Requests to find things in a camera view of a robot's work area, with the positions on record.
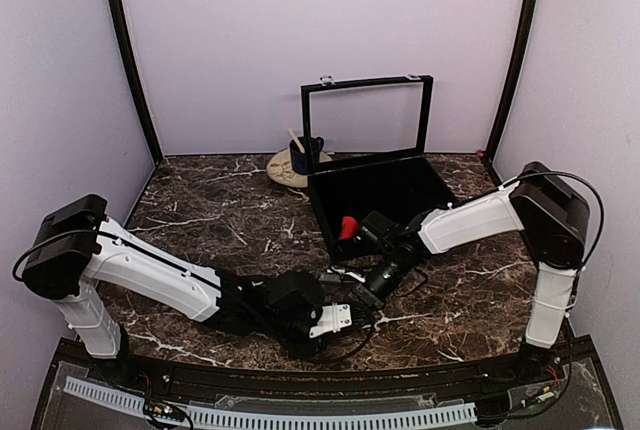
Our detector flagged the white slotted cable duct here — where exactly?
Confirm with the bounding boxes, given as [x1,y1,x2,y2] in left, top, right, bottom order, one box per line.
[62,377,477,429]

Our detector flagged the right black frame post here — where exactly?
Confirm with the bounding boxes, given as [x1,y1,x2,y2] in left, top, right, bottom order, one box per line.
[483,0,537,165]

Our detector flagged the beige woven coaster mat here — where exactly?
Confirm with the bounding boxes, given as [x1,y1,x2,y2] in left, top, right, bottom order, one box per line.
[266,149,308,189]

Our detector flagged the black front rail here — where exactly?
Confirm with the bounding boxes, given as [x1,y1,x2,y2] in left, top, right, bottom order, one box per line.
[54,339,596,404]

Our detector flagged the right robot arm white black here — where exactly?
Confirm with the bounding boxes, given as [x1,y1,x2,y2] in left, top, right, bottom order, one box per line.
[354,162,593,384]

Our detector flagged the dark blue cup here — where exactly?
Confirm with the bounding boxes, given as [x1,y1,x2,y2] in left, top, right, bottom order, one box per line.
[289,137,324,175]

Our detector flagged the black display box glass lid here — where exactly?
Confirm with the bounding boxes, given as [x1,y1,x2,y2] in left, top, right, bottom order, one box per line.
[299,73,459,262]

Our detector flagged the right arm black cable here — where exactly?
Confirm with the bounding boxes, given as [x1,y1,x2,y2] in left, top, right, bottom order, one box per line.
[499,171,604,271]

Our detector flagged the circuit board with wires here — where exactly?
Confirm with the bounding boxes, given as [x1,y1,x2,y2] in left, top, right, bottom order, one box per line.
[138,372,195,430]
[503,357,575,421]

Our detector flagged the left circuit board with wires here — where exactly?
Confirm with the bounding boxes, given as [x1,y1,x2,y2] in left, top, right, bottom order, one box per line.
[138,372,195,430]

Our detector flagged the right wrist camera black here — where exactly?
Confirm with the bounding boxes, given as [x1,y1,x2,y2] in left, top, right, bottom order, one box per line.
[354,211,403,253]

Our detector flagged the wooden stick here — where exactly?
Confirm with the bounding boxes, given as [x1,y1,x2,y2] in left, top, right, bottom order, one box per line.
[287,127,306,154]

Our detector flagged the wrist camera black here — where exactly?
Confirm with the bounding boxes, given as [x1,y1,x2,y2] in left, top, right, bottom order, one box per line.
[265,271,354,343]
[354,211,403,253]

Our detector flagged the right circuit board with wires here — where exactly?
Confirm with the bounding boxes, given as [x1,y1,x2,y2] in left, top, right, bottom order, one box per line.
[503,357,575,421]

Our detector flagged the left black frame post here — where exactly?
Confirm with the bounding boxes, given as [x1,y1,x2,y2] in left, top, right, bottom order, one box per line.
[108,0,164,166]

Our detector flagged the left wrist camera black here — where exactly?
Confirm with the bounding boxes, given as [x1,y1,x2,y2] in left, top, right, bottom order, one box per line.
[265,271,354,343]

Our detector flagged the black frame post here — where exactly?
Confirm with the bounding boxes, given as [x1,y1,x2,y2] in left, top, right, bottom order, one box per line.
[108,0,164,166]
[483,0,537,165]

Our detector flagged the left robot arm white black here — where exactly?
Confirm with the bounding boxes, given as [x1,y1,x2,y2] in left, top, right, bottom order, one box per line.
[12,194,374,386]

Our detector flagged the red Santa Christmas sock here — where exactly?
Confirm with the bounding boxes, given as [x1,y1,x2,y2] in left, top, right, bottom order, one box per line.
[338,216,359,241]

